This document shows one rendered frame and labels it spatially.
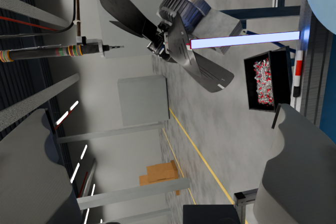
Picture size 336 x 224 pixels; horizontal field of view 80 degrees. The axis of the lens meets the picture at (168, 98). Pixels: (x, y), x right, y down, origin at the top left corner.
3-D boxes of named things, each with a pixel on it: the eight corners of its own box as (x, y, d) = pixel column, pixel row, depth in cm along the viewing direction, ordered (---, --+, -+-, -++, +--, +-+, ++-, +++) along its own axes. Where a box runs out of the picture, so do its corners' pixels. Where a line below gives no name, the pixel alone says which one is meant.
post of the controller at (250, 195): (283, 182, 74) (233, 193, 70) (289, 188, 71) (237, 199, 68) (282, 189, 75) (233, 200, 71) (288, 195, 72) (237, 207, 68)
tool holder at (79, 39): (103, 41, 87) (79, 43, 85) (100, 31, 80) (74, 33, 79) (105, 60, 84) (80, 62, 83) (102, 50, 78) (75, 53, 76)
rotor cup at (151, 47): (179, 42, 104) (165, 63, 105) (156, 24, 99) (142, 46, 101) (187, 42, 90) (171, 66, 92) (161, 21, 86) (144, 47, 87)
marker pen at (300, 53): (296, 50, 59) (291, 96, 63) (300, 50, 57) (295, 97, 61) (300, 50, 59) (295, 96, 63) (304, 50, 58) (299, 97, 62)
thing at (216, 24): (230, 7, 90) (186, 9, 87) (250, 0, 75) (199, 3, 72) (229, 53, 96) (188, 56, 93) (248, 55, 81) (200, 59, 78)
